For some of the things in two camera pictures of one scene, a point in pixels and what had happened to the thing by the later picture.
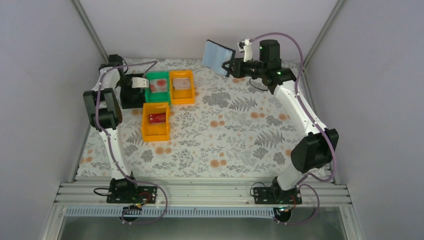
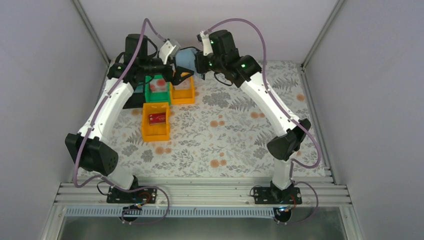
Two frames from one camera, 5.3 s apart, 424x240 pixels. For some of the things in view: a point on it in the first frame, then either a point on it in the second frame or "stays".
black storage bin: [132, 98] stays
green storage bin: [164, 97] stays
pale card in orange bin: [181, 83] stays
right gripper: [236, 67] -> [199, 64]
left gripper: [131, 97] -> [172, 73]
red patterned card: [158, 85] stays
